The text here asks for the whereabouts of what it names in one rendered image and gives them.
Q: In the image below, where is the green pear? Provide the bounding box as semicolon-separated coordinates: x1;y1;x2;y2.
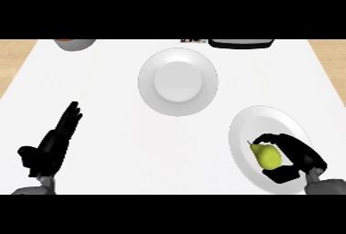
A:
246;140;284;171

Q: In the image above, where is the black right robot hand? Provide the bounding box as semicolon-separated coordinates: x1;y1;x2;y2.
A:
252;133;329;185

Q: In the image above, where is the white round plate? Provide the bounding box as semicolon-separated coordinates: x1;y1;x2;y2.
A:
228;105;315;195
136;47;221;118

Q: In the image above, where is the grey bowl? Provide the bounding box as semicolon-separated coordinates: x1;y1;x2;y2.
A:
54;38;98;52

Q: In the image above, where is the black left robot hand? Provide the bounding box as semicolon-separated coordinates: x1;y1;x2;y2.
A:
17;101;85;179

